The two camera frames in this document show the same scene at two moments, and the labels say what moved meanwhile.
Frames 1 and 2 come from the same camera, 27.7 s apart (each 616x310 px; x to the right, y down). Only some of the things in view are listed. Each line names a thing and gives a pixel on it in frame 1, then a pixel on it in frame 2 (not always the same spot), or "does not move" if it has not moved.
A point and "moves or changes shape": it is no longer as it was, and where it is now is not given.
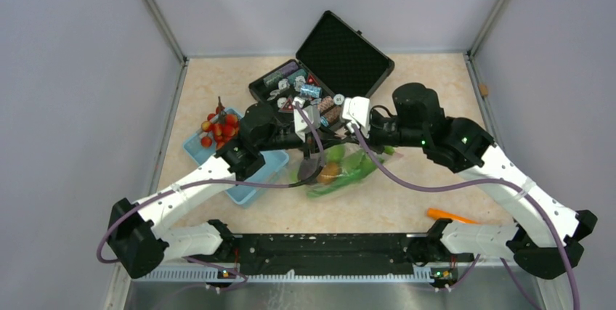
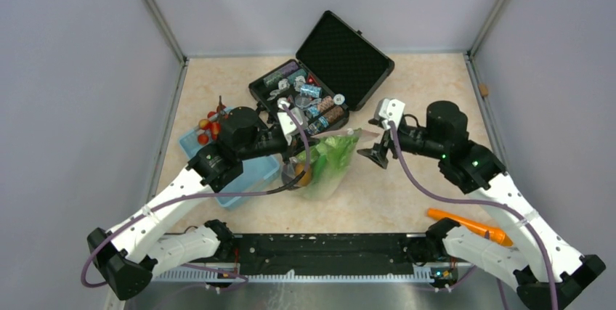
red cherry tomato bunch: [219, 126] does not move
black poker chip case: [336, 62] does not move
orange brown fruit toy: [328, 173] -> [306, 178]
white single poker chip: [338, 99] does not move
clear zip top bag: [340, 164] moves or changes shape
